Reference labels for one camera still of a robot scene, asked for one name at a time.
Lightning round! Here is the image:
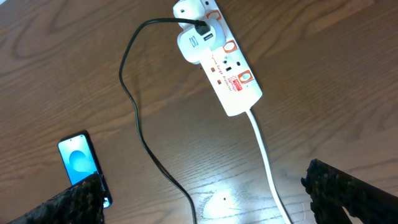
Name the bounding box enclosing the white power strip cord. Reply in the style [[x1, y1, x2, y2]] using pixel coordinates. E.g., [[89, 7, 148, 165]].
[[245, 108, 293, 224]]

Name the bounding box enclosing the blue Galaxy smartphone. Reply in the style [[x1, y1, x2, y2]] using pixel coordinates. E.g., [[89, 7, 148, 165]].
[[57, 130, 113, 208]]

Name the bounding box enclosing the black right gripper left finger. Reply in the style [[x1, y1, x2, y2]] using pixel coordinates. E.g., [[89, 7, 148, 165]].
[[10, 173, 105, 224]]

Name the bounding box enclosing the black charger cable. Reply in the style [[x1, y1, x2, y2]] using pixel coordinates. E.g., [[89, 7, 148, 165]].
[[118, 17, 212, 224]]

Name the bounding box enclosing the white plug adapter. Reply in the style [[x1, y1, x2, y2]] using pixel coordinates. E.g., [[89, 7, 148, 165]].
[[173, 0, 205, 21]]

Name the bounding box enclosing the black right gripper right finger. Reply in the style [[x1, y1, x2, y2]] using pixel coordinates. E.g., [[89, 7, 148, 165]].
[[301, 159, 397, 224]]

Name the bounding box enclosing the white power strip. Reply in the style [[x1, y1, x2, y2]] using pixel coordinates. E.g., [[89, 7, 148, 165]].
[[199, 1, 262, 123]]

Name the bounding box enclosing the white USB charger adapter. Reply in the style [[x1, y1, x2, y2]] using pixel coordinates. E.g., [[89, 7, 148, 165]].
[[177, 19, 226, 64]]

